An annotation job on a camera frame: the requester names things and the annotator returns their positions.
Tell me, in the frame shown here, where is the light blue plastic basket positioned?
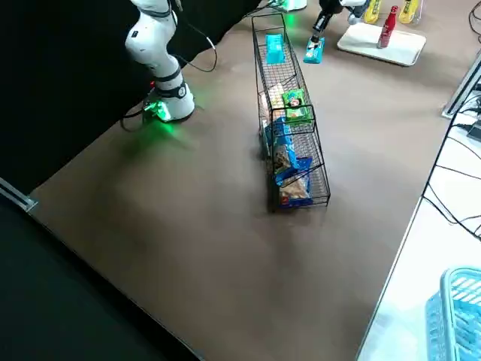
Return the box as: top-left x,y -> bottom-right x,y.
424,265 -> 481,361

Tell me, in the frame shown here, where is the green snack packet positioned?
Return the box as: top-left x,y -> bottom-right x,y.
281,87 -> 316,124

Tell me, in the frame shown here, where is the aluminium camera post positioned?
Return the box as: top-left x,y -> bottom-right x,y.
442,50 -> 481,118

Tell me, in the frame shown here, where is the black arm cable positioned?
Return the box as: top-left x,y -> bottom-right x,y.
119,20 -> 219,132

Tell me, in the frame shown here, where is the blue cookie bag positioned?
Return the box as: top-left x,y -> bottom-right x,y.
276,156 -> 315,208

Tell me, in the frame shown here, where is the red cola bottle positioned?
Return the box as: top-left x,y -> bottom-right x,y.
377,5 -> 400,50

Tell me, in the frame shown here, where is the white rectangular tray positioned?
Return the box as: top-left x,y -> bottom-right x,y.
336,22 -> 428,68

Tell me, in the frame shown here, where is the yellow drink bottle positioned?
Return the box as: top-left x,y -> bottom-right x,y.
362,0 -> 383,23
398,0 -> 425,25

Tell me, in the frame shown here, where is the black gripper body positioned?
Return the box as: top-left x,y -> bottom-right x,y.
319,0 -> 342,20

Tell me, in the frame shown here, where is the teal chips packet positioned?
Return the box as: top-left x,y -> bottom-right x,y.
303,36 -> 327,64
265,32 -> 289,65

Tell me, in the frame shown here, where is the black wire basket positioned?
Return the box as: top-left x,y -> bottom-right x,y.
250,13 -> 331,214

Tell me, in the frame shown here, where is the long blue snack packet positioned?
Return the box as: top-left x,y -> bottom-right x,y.
262,116 -> 298,176

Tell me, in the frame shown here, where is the aluminium frame profile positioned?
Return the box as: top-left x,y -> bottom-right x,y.
0,176 -> 38,214

